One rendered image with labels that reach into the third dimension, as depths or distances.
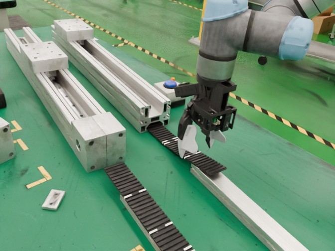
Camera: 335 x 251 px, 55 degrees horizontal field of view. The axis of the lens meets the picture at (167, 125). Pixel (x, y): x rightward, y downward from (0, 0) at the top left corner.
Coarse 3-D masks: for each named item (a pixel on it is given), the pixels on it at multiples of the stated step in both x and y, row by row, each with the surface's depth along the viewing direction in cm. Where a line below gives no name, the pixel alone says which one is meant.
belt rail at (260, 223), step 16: (208, 176) 73; (224, 176) 73; (224, 192) 69; (240, 192) 69; (240, 208) 65; (256, 208) 66; (256, 224) 62; (272, 224) 63; (272, 240) 60; (288, 240) 60
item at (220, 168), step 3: (219, 165) 74; (222, 165) 74; (213, 168) 73; (216, 168) 73; (219, 168) 73; (222, 168) 73; (225, 168) 73; (204, 171) 72; (207, 171) 72; (210, 171) 72; (213, 171) 72; (216, 171) 72; (219, 171) 72; (210, 174) 71; (213, 174) 71
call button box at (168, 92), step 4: (156, 84) 104; (160, 84) 104; (164, 84) 104; (176, 84) 105; (156, 88) 104; (160, 88) 102; (164, 88) 102; (168, 88) 102; (172, 88) 102; (164, 92) 101; (168, 92) 100; (172, 92) 101; (168, 96) 101; (172, 96) 101; (172, 100) 102; (176, 100) 103; (180, 100) 105; (184, 100) 105; (168, 104) 102; (172, 104) 103; (176, 104) 104; (180, 104) 105; (184, 104) 106
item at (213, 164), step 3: (213, 162) 75; (216, 162) 76; (204, 165) 74; (207, 165) 74; (210, 165) 75; (213, 165) 74; (216, 165) 74; (201, 168) 73; (204, 168) 73; (207, 168) 73; (210, 168) 73
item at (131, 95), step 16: (64, 48) 132; (80, 48) 119; (96, 48) 121; (80, 64) 120; (96, 64) 108; (112, 64) 112; (96, 80) 109; (112, 80) 98; (128, 80) 105; (144, 80) 100; (112, 96) 101; (128, 96) 91; (144, 96) 98; (160, 96) 92; (128, 112) 93; (144, 112) 87; (160, 112) 92; (144, 128) 91
